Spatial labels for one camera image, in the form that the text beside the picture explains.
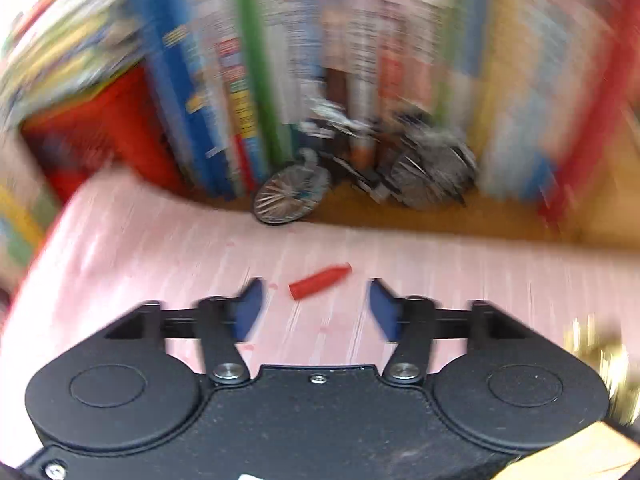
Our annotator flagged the centre row of books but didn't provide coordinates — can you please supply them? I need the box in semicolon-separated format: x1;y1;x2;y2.
132;0;639;222

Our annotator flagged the red crayon near bicycle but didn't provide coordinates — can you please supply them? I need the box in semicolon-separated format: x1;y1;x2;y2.
288;263;352;301

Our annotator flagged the wooden drawer shelf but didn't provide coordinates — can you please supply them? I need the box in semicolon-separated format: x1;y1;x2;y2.
561;104;639;250

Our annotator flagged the row of books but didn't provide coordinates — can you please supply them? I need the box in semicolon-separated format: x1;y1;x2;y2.
132;0;639;222
0;130;60;295

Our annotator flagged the pink striped tablecloth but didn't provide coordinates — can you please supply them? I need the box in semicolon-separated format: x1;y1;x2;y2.
1;172;639;466

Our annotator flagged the black miniature bicycle model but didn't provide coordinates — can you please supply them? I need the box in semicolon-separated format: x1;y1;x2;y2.
252;99;477;226

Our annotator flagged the stack of flat books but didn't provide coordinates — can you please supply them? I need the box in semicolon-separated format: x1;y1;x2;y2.
1;0;142;129

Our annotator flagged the left row of books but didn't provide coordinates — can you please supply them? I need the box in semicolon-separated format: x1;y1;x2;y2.
0;130;60;295

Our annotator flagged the red plastic basket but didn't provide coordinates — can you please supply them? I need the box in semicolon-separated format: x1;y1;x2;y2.
20;64;186;203

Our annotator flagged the small gold foil wrapper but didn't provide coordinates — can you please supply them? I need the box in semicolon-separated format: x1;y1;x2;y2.
564;314;639;426

